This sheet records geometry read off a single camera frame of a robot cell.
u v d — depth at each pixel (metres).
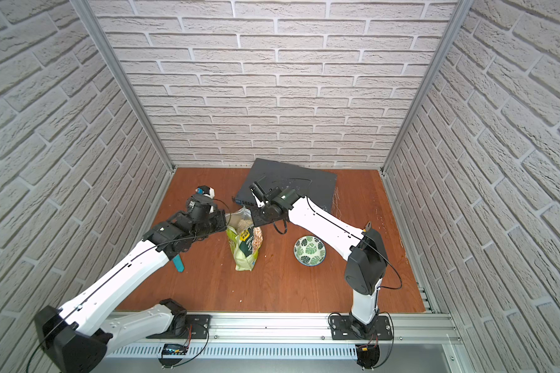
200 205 0.56
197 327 0.76
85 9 0.70
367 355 0.70
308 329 0.77
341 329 0.73
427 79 0.85
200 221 0.57
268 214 0.64
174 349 0.71
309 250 0.90
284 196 0.57
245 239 0.78
